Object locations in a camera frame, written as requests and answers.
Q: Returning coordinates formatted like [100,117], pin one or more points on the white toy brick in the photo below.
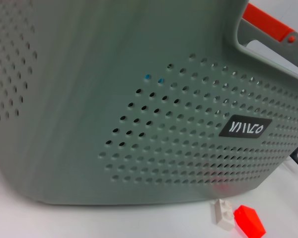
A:
[222,214]

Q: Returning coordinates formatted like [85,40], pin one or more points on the grey perforated plastic storage basket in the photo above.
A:
[89,99]

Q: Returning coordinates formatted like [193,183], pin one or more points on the red sloped toy brick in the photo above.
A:
[249,220]

